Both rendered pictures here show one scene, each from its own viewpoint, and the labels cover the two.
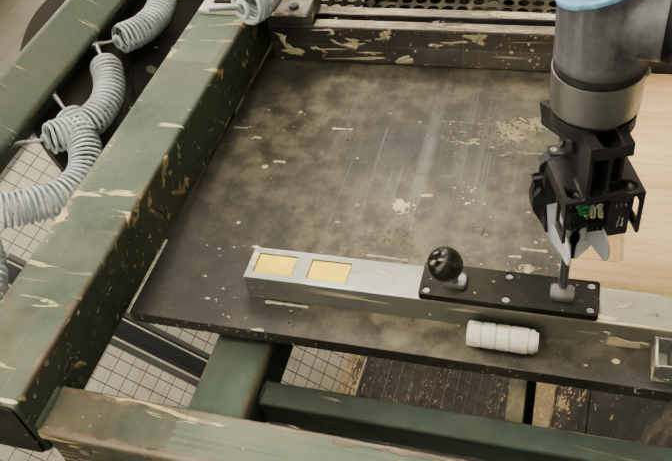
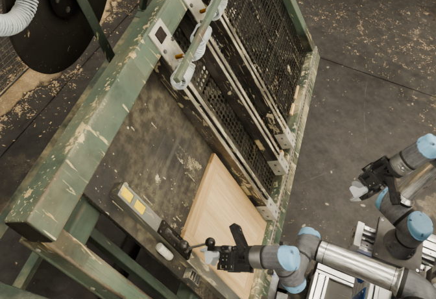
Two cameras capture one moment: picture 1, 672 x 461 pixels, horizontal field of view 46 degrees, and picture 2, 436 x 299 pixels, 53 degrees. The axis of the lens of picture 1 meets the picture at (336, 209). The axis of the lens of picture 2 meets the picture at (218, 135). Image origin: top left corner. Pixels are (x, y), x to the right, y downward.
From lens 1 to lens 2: 1.18 m
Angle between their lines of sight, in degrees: 53
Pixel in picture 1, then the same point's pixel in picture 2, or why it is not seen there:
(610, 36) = (278, 269)
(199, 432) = (95, 264)
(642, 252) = (198, 235)
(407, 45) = (187, 105)
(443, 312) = (156, 236)
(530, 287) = not seen: hidden behind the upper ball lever
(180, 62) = (135, 66)
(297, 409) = (98, 242)
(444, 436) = (130, 268)
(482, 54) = (200, 126)
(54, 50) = not seen: outside the picture
